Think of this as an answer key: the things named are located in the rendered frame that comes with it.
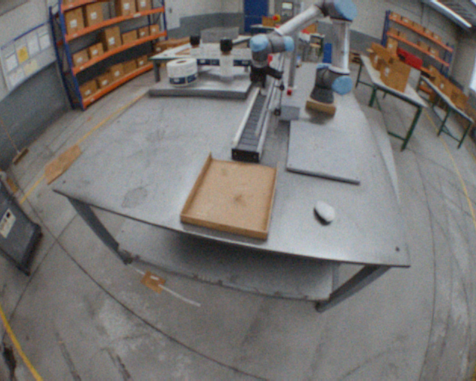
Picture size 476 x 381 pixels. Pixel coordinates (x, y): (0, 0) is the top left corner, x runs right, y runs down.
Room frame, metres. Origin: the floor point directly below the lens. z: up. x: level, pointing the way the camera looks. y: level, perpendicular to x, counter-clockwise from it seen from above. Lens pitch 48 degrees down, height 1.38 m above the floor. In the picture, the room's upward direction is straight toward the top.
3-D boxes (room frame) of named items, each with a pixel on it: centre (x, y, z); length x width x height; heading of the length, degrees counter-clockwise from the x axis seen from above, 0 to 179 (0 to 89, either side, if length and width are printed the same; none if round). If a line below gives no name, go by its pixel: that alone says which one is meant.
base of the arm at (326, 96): (1.19, -0.50, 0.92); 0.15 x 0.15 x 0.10
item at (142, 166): (1.35, -0.09, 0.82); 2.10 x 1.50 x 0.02; 167
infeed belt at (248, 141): (1.45, -0.22, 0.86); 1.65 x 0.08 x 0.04; 167
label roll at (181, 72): (1.46, 0.38, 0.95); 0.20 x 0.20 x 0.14
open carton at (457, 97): (2.87, -4.43, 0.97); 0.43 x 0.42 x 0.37; 62
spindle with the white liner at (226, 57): (1.44, 0.07, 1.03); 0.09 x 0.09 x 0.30
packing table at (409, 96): (3.03, -2.36, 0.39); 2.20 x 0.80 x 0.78; 155
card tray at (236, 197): (0.48, 0.01, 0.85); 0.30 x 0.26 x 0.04; 167
